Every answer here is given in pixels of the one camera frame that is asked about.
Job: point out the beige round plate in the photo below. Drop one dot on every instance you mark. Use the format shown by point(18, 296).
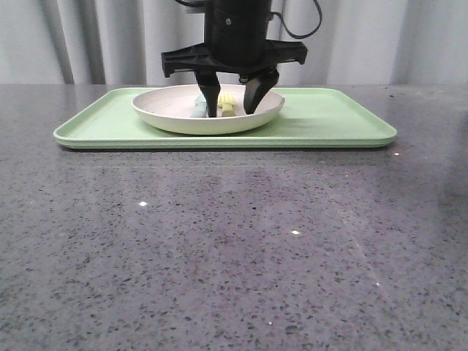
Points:
point(170, 109)

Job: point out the light green plastic tray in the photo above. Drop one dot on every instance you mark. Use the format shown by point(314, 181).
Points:
point(310, 118)

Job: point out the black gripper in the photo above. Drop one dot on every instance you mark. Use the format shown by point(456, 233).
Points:
point(234, 42)

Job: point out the light blue plastic spoon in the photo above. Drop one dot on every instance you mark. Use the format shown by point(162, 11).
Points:
point(200, 107)

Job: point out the yellow plastic fork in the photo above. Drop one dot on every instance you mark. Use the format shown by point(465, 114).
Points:
point(226, 101)

